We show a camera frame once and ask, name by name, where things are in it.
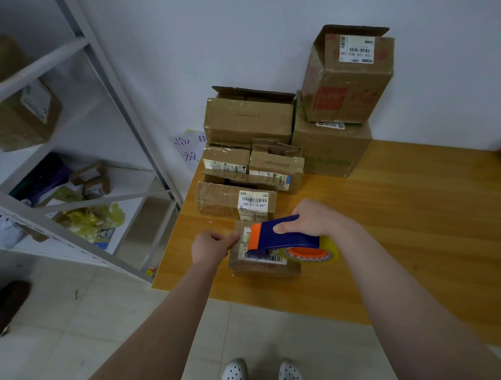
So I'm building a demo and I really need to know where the person's right hand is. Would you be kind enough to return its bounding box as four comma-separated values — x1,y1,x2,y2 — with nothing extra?
272,199,345,238

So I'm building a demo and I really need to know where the person's left hand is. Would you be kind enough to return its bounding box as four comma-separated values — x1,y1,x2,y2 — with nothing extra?
192,229,241,271

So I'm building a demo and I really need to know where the blue orange tape dispenser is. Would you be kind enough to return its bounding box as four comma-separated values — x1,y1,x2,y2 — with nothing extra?
249,215,340,264

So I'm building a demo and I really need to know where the box barcode label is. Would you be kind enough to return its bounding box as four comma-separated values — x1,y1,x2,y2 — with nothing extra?
196,180,277,220

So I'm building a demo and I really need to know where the squat red-printed cardboard box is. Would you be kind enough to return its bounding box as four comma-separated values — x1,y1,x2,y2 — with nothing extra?
229,219,302,279

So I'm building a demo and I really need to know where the stack of cardboard boxes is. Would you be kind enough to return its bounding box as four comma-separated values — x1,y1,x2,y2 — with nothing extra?
201,24,395,194

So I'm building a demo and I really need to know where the person's right forearm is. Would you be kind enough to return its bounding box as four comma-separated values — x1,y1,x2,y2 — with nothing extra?
332,215,501,380

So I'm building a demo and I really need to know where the person's left forearm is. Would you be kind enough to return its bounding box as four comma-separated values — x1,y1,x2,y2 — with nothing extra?
90,262,224,380

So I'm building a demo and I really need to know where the wooden table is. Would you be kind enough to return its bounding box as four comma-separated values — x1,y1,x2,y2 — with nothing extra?
152,139,501,346

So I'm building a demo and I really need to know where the yellow plastic bag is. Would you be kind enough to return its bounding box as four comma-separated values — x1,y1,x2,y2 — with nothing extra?
55,202,126,244

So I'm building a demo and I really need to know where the small open carton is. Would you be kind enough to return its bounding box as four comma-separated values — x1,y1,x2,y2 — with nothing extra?
70,162,112,200

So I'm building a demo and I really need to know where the dark blue bag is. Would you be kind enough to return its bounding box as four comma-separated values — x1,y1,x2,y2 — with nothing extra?
11,152,75,206

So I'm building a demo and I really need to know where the white plastic bag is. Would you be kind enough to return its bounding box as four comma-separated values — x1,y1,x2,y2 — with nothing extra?
0,215,28,250

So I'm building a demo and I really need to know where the large worn shelf carton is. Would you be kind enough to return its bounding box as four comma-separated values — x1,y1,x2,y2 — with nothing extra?
0,39,62,152

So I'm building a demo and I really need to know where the grey metal shelf rack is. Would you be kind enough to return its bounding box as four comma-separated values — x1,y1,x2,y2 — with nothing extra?
0,0,183,283

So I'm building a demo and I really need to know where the white paper wall sign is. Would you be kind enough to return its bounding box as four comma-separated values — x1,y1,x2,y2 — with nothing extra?
174,132,208,175

